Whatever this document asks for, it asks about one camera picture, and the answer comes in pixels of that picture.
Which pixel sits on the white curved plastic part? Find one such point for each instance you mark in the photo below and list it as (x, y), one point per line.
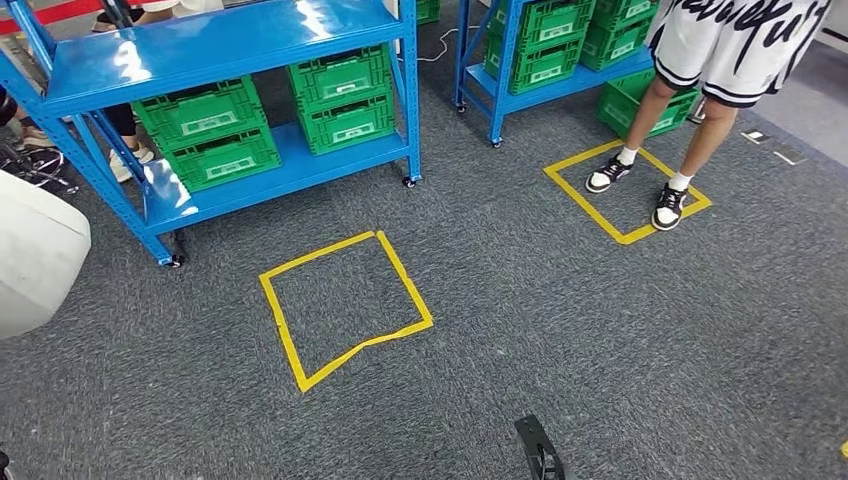
(36, 258)

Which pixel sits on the blue steel shelf rack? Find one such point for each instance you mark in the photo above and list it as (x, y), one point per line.
(218, 40)
(570, 83)

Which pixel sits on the yellow floor tape square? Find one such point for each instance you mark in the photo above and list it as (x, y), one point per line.
(623, 237)
(268, 279)

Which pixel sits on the chrome base stool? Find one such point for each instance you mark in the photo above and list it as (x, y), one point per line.
(697, 116)
(46, 169)

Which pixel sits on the person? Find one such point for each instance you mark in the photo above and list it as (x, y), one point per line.
(722, 46)
(124, 122)
(40, 139)

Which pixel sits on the metal floor socket cover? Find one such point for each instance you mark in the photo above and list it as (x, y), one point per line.
(755, 137)
(790, 158)

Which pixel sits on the red barrier belt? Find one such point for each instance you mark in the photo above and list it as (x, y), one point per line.
(66, 8)

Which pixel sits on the black stanchion post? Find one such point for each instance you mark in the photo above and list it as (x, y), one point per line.
(118, 10)

